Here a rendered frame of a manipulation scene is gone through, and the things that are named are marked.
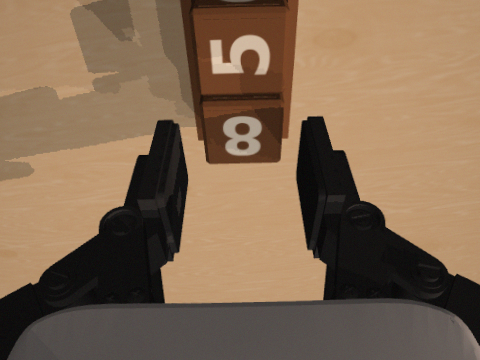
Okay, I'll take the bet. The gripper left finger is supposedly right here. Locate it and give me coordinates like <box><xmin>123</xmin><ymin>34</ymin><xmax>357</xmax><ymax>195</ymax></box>
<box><xmin>0</xmin><ymin>120</ymin><xmax>188</xmax><ymax>360</ymax></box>

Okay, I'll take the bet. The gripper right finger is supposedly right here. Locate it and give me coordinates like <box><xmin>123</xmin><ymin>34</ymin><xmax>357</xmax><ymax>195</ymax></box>
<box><xmin>296</xmin><ymin>116</ymin><xmax>480</xmax><ymax>346</ymax></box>

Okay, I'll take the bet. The brown wooden number cube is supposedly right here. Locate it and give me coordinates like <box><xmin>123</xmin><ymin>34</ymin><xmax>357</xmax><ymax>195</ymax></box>
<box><xmin>189</xmin><ymin>0</ymin><xmax>290</xmax><ymax>95</ymax></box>
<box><xmin>199</xmin><ymin>92</ymin><xmax>284</xmax><ymax>164</ymax></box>

